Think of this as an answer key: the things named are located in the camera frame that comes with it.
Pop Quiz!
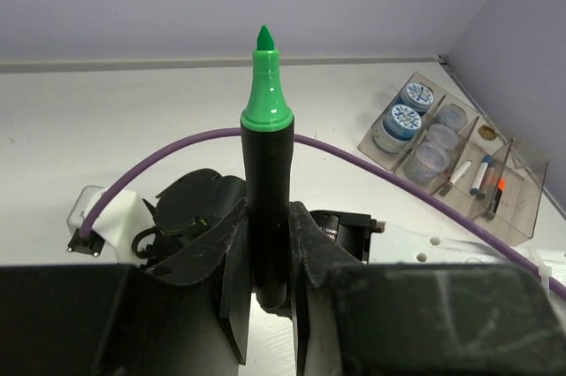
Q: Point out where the black capped white marker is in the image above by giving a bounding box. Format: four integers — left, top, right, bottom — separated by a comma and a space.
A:
439, 160, 471, 196

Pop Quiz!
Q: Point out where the orange highlighter cap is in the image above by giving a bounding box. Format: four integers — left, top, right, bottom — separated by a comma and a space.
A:
498, 178, 506, 192

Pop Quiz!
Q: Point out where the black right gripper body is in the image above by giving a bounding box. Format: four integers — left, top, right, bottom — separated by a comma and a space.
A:
132, 168, 246, 270

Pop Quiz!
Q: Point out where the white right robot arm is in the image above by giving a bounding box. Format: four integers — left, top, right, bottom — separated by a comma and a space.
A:
132, 168, 507, 266

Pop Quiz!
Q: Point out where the clear jar of clips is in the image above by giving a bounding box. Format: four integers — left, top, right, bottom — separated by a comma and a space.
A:
433, 104, 469, 133
403, 141, 450, 185
425, 123, 460, 152

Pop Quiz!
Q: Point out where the clear plastic organizer tray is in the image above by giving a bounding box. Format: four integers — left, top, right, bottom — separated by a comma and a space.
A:
358, 73, 549, 246

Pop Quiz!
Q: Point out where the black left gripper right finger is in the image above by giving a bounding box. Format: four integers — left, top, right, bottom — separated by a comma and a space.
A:
288, 202, 362, 375

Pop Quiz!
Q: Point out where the blue cleaning gel jar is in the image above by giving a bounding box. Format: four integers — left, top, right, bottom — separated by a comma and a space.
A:
399, 82, 435, 115
373, 104, 422, 153

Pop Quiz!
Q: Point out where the green highlighter black body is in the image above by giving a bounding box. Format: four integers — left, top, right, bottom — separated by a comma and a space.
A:
240, 25, 295, 310

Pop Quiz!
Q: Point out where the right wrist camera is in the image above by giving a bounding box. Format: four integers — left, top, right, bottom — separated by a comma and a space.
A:
66, 185, 153, 266

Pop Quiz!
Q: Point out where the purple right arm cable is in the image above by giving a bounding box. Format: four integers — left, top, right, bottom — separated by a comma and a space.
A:
79, 127, 566, 300

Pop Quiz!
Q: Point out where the orange highlighter black body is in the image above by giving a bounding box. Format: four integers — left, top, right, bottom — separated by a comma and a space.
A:
485, 187, 503, 220

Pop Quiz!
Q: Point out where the blue capped white marker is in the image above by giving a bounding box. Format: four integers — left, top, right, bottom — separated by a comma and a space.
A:
470, 155, 493, 196

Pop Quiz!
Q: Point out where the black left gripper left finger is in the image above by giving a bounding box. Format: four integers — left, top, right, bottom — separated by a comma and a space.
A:
143, 199, 252, 375

